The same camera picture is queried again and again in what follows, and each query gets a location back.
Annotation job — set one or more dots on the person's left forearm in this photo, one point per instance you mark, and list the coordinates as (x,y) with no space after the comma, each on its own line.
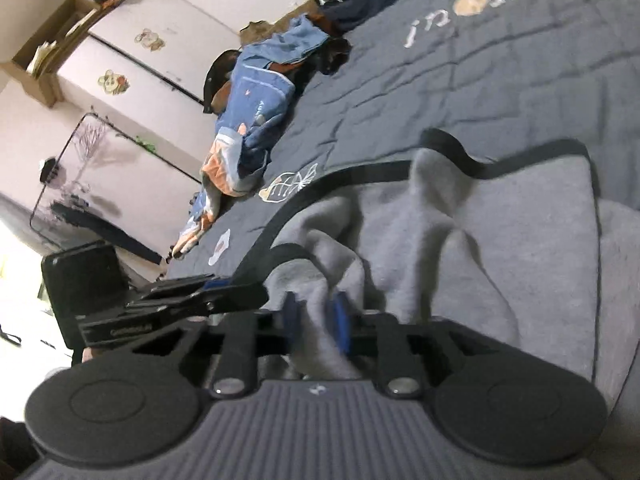
(15,445)

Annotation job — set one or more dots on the blue orange printed blanket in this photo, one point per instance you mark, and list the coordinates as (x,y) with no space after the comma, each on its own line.
(250,110)

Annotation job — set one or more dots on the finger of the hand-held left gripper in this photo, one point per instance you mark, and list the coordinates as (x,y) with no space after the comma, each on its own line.
(212,286)
(240,297)

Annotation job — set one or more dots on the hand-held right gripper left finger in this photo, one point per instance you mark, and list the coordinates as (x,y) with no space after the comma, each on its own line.
(291,320)

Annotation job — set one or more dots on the grey-blue quilted bedspread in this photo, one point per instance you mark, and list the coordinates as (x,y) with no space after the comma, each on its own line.
(425,85)

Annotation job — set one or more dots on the blue denim garment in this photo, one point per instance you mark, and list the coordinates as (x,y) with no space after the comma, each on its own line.
(295,40)

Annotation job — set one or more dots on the black clothes rack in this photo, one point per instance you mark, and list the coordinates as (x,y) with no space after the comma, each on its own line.
(175,165)

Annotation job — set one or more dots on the dark hanging garment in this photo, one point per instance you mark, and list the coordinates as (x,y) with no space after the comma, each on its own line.
(115,237)

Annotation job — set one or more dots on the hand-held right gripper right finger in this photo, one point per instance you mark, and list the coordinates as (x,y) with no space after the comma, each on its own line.
(341,322)

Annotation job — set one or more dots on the grey sweatshirt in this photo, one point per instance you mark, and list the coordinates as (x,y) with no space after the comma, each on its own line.
(450,260)

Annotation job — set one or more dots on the large open cardboard box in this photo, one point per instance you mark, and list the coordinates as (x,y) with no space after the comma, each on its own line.
(30,75)

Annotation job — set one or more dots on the black hanging cap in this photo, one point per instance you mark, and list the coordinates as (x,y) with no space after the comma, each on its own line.
(52,172)

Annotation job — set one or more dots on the dark brown patterned garment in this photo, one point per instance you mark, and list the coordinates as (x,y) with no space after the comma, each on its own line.
(334,55)

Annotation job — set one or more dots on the small green object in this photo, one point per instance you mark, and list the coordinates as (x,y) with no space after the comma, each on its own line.
(145,144)

